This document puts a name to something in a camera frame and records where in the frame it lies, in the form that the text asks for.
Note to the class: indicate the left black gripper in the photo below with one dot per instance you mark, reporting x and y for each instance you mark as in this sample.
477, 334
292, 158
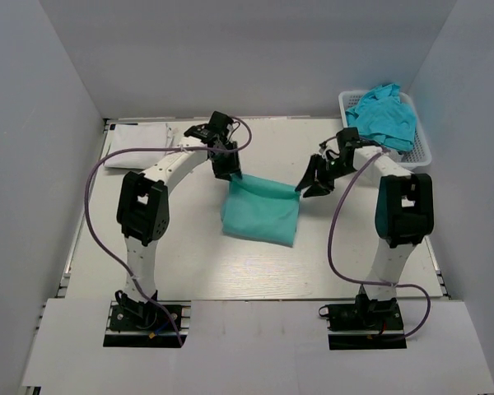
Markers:
225, 163

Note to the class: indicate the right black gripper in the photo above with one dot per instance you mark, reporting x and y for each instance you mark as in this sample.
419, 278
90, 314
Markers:
323, 172

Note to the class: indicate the green t shirt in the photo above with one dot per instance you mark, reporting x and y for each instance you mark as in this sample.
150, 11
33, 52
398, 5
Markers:
261, 210

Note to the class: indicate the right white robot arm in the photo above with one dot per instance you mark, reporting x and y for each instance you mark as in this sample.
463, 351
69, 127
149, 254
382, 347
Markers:
404, 213

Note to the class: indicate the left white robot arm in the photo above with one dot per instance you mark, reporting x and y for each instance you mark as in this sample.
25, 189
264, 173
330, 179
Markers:
143, 211

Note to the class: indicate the blue t shirt in basket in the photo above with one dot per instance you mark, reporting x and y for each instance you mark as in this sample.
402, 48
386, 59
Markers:
381, 116

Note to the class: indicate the folded white t shirt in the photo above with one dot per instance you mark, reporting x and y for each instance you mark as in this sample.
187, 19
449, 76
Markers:
143, 135

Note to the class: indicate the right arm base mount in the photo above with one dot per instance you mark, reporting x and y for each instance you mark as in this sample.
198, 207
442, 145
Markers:
364, 325

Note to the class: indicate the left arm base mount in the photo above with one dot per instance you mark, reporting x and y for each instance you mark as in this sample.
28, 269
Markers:
132, 324

